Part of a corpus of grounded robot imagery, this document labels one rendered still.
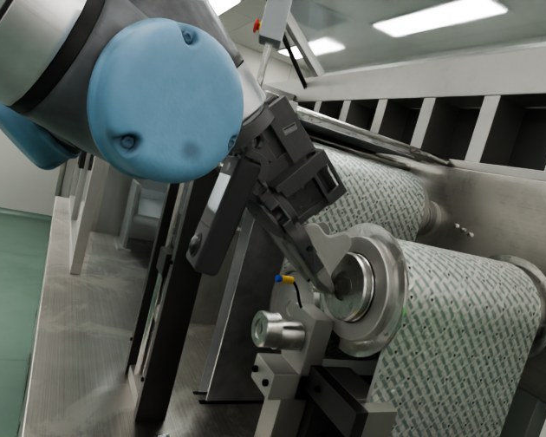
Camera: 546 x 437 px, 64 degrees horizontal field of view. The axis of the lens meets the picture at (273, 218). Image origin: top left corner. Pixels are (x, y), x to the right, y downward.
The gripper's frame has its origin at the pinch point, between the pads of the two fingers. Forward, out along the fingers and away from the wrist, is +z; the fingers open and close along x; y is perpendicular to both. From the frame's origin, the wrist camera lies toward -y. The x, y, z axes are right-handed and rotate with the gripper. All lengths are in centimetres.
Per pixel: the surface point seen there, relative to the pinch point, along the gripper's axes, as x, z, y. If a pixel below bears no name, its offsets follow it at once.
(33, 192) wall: 548, 26, -103
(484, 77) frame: 20, 5, 52
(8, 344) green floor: 225, 54, -117
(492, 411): -8.2, 25.9, 7.7
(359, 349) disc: -5.1, 6.2, -1.3
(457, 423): -8.2, 22.4, 2.9
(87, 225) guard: 94, -1, -26
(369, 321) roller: -6.2, 3.2, 1.1
